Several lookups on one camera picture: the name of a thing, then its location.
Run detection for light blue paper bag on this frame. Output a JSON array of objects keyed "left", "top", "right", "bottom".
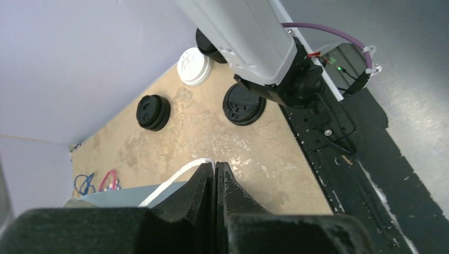
[{"left": 63, "top": 158, "right": 216, "bottom": 208}]

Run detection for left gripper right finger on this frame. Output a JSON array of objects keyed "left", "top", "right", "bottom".
[{"left": 214, "top": 162, "right": 374, "bottom": 253}]

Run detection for checkered patterned paper bag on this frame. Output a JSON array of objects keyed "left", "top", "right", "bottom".
[{"left": 72, "top": 169, "right": 122, "bottom": 197}]

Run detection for stacked black cup lids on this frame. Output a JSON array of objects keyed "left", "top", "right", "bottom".
[{"left": 195, "top": 28, "right": 228, "bottom": 64}]

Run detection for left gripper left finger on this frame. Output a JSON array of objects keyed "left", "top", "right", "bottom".
[{"left": 1, "top": 163, "right": 214, "bottom": 253}]

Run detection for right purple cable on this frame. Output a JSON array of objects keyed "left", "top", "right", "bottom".
[{"left": 281, "top": 22, "right": 373, "bottom": 71}]

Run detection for black cup lid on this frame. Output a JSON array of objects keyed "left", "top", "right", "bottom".
[
  {"left": 136, "top": 95, "right": 171, "bottom": 131},
  {"left": 222, "top": 84, "right": 266, "bottom": 126}
]

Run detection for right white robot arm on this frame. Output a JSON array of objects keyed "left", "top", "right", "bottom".
[{"left": 177, "top": 0, "right": 325, "bottom": 108}]

